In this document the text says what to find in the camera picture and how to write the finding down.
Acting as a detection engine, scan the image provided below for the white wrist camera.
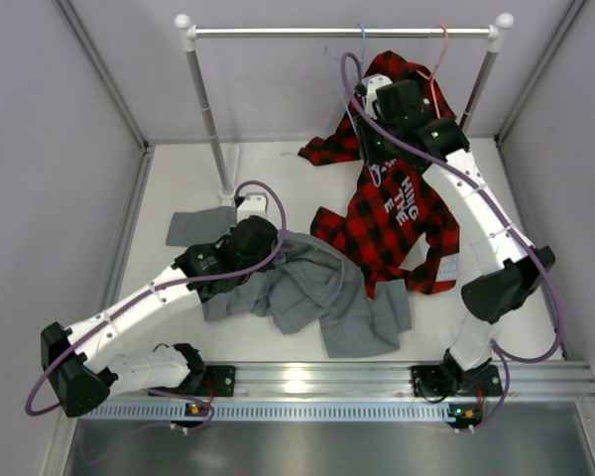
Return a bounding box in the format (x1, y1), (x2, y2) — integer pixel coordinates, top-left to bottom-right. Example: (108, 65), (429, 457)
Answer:
(236, 193), (269, 222)
(355, 74), (393, 119)

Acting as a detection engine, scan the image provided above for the aluminium mounting rail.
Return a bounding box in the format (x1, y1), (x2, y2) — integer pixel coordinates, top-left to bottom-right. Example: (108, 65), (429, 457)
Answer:
(98, 360), (595, 398)

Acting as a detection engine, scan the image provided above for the slotted grey cable duct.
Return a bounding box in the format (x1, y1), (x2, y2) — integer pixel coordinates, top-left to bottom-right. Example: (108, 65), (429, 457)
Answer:
(85, 399), (473, 423)

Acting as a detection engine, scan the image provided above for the blue wire hanger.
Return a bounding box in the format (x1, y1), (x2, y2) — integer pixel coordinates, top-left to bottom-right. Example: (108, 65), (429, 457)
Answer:
(324, 23), (383, 187)

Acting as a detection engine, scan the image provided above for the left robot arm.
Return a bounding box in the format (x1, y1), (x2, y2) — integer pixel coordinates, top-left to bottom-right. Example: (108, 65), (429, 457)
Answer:
(41, 216), (278, 417)

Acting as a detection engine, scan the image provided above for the pink wire hanger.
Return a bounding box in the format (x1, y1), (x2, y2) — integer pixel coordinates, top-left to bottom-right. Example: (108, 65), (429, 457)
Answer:
(418, 24), (450, 119)

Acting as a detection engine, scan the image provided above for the white and silver clothes rack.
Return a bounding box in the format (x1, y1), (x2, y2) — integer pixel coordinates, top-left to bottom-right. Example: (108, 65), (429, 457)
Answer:
(173, 12), (516, 250)

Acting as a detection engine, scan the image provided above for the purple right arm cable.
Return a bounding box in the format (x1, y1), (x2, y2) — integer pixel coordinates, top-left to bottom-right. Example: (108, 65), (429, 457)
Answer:
(339, 52), (568, 437)

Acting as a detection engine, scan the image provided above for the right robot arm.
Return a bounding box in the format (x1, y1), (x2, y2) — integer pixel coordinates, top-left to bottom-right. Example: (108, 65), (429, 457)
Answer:
(356, 74), (555, 403)

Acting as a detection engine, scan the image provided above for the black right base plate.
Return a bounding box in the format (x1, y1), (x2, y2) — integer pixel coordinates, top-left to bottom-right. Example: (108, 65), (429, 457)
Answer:
(411, 364), (452, 404)

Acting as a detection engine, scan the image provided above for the red black plaid shirt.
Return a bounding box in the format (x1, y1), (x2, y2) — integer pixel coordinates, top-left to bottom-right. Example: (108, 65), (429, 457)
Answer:
(297, 49), (462, 300)

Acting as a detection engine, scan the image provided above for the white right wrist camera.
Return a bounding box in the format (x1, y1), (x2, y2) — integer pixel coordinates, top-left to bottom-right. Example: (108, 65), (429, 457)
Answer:
(355, 74), (393, 119)

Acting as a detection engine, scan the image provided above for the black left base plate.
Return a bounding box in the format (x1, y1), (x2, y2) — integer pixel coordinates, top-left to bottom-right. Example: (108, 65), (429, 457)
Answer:
(195, 365), (236, 398)

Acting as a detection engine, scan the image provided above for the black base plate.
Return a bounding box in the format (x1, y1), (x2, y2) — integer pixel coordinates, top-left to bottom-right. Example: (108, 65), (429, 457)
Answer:
(411, 364), (452, 404)
(195, 365), (236, 398)

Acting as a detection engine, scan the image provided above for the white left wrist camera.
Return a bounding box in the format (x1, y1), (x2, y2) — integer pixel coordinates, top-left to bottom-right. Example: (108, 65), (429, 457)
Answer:
(236, 193), (269, 222)

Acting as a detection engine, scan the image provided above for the grey shirt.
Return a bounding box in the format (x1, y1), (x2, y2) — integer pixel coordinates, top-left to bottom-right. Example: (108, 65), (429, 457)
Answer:
(166, 206), (412, 358)

